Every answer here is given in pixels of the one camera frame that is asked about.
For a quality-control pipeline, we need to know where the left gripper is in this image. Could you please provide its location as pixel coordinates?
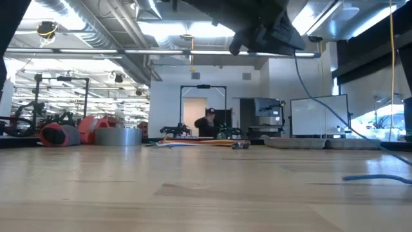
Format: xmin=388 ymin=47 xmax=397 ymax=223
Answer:
xmin=180 ymin=0 xmax=307 ymax=56

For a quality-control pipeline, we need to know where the blue ethernet cord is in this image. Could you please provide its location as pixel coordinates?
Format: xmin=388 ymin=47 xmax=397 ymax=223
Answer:
xmin=292 ymin=51 xmax=412 ymax=185

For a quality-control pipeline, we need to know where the monitor on stand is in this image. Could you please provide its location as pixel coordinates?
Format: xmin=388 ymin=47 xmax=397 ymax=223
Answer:
xmin=253 ymin=97 xmax=287 ymax=119

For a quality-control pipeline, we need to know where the white board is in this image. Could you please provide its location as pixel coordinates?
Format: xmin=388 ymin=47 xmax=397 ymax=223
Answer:
xmin=288 ymin=93 xmax=353 ymax=139

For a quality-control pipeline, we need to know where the black doorway robot station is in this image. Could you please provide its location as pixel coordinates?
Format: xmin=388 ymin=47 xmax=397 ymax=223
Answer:
xmin=159 ymin=84 xmax=247 ymax=140

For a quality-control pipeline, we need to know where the person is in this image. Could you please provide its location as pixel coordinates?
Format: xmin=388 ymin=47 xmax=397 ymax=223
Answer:
xmin=193 ymin=107 xmax=221 ymax=139

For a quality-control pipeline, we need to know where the long ceiling light bar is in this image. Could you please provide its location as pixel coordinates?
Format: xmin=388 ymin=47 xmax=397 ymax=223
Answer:
xmin=5 ymin=47 xmax=323 ymax=59

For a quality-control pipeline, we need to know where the grey cylinder with red rim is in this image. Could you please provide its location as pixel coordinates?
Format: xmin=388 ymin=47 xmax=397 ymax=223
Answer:
xmin=39 ymin=122 xmax=82 ymax=148

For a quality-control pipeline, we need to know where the yellow power cord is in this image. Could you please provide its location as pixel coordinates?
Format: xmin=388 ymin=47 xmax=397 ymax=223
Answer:
xmin=388 ymin=0 xmax=397 ymax=142

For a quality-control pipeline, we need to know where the coloured wire bundle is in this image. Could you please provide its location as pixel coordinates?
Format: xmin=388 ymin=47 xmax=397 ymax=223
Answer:
xmin=145 ymin=137 xmax=252 ymax=151

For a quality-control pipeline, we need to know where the grey duct tape roll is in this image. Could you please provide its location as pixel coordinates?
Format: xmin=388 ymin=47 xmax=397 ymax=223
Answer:
xmin=93 ymin=127 xmax=144 ymax=147

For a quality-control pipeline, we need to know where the ceiling cord reel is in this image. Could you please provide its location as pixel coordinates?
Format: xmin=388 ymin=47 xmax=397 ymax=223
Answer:
xmin=35 ymin=20 xmax=59 ymax=40

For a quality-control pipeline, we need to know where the black robot station frame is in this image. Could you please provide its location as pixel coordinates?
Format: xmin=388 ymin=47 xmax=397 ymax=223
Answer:
xmin=0 ymin=73 xmax=91 ymax=139

